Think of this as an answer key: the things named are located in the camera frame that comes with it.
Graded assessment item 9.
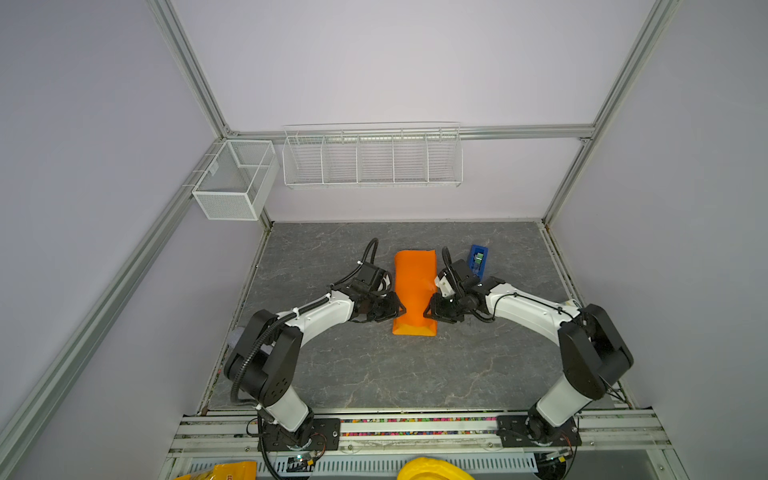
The yellow hard hat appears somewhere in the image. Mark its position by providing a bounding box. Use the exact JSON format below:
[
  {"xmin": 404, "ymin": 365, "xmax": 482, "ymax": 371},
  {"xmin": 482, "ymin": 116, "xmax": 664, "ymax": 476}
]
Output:
[{"xmin": 397, "ymin": 457, "xmax": 474, "ymax": 480}]

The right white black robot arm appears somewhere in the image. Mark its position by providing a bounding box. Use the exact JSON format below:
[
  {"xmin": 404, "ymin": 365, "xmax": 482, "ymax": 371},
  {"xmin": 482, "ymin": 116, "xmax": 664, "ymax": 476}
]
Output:
[{"xmin": 424, "ymin": 248, "xmax": 634, "ymax": 446}]

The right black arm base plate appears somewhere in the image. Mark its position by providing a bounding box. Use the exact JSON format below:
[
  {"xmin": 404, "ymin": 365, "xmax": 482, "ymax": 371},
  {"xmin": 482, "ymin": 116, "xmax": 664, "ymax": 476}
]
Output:
[{"xmin": 497, "ymin": 414, "xmax": 582, "ymax": 448}]

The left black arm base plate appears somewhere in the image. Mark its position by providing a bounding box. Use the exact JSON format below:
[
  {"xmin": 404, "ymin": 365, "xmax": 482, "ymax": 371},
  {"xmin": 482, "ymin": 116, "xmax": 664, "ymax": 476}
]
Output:
[{"xmin": 259, "ymin": 417, "xmax": 341, "ymax": 452}]

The blue tape dispenser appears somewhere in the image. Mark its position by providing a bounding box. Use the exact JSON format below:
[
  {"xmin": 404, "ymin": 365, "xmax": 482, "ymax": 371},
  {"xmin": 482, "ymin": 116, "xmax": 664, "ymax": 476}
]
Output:
[{"xmin": 468, "ymin": 244, "xmax": 488, "ymax": 279}]

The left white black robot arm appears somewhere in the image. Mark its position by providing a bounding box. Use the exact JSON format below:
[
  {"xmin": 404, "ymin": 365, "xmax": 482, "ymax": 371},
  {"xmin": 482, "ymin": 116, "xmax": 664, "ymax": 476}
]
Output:
[{"xmin": 223, "ymin": 238, "xmax": 406, "ymax": 446}]

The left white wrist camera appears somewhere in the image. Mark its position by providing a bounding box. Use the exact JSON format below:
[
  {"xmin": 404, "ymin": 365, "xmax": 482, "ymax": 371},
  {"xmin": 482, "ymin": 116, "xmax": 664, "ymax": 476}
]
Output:
[{"xmin": 380, "ymin": 271, "xmax": 394, "ymax": 292}]

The white mesh square basket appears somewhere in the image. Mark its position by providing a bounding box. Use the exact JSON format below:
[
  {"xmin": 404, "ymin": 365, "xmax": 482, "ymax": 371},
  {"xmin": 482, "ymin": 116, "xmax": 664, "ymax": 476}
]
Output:
[{"xmin": 193, "ymin": 140, "xmax": 280, "ymax": 221}]

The yellow plastic bag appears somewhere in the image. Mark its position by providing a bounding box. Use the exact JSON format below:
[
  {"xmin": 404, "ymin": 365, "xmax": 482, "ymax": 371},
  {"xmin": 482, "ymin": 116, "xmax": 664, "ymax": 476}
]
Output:
[{"xmin": 175, "ymin": 461, "xmax": 258, "ymax": 480}]

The long white wire basket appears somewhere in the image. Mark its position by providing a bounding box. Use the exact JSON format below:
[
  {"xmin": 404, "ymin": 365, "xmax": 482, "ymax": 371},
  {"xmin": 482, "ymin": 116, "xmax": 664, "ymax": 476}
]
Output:
[{"xmin": 282, "ymin": 122, "xmax": 464, "ymax": 188}]

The grey cloth at left edge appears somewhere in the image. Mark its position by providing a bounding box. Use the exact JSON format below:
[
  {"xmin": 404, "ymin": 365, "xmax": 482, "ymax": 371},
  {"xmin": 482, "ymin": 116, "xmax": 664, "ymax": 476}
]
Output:
[{"xmin": 227, "ymin": 327, "xmax": 249, "ymax": 350}]

